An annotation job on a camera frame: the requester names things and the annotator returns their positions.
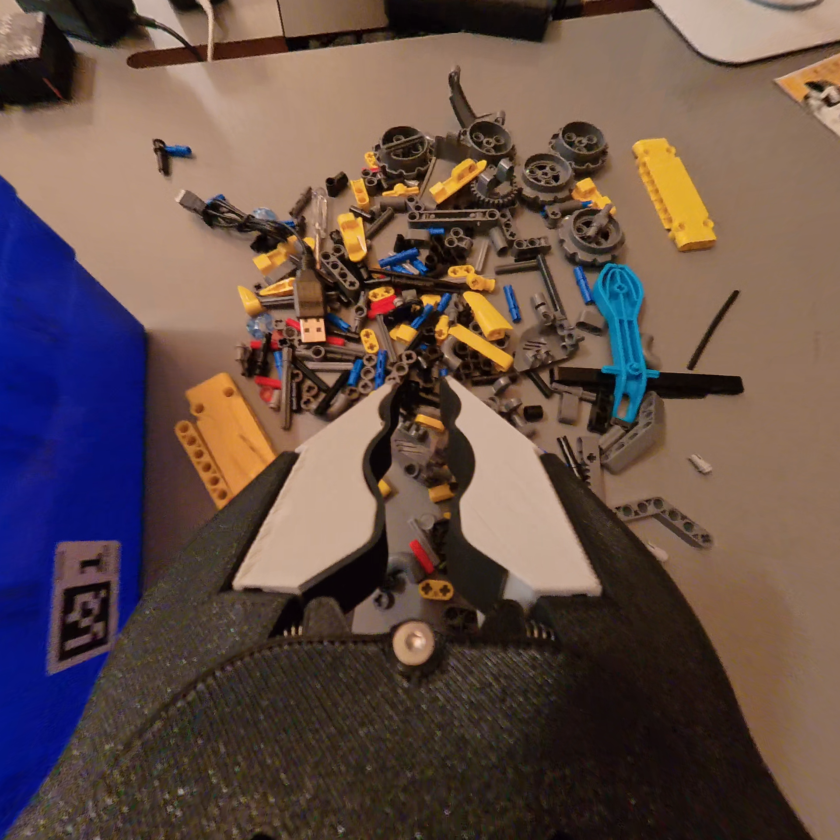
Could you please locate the thin gray angled beam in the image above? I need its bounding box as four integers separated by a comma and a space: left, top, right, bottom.
613, 497, 714, 549

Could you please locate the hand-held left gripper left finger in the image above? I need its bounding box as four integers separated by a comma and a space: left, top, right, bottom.
233, 384, 403, 614

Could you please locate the wide yellow curved panel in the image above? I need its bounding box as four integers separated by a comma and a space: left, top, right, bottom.
185, 372, 278, 490

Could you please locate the thick gray bent beam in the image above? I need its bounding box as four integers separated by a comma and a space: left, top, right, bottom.
598, 392, 665, 475

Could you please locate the pile of small building parts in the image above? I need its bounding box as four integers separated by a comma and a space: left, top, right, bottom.
233, 118, 667, 634

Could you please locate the black power adapter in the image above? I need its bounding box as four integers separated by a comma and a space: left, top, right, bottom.
0, 13, 76, 109

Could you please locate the printed sticker sheet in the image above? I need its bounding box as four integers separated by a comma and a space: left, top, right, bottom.
774, 54, 840, 137

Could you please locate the black connector with blue pin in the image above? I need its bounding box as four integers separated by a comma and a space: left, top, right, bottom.
152, 138, 193, 177

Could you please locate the small yellow curved piece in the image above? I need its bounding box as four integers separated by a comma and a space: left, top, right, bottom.
571, 177, 616, 211

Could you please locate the black box device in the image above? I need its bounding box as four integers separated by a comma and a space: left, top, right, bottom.
16, 0, 142, 47

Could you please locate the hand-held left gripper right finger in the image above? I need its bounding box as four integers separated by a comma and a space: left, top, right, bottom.
438, 375, 603, 614

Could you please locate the thin black rod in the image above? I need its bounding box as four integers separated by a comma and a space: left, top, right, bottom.
686, 289, 741, 371

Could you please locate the gray monitor stand base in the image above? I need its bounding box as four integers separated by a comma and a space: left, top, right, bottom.
650, 0, 840, 65

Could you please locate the long yellow ribbed panel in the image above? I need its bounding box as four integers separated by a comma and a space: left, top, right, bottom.
631, 138, 718, 253

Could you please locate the blue plastic bin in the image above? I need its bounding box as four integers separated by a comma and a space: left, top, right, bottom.
0, 174, 147, 834

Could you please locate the black usb cable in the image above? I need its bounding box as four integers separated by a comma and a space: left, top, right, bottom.
174, 189, 329, 345

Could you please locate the blue brick separator tool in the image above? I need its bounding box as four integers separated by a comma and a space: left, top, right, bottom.
592, 262, 660, 424

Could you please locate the long black beam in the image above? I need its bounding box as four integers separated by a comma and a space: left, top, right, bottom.
550, 366, 744, 400

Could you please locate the black power cable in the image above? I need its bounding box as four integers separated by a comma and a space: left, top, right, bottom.
134, 16, 206, 61

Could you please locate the dark gray lever piece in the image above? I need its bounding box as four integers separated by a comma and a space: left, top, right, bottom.
448, 64, 508, 132

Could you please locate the large black device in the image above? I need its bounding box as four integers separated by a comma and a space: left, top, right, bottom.
384, 0, 555, 42

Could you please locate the dark gray toy wheel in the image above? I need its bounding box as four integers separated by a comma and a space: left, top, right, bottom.
521, 153, 575, 207
559, 205, 626, 266
550, 121, 610, 173
459, 119, 516, 165
374, 126, 437, 181

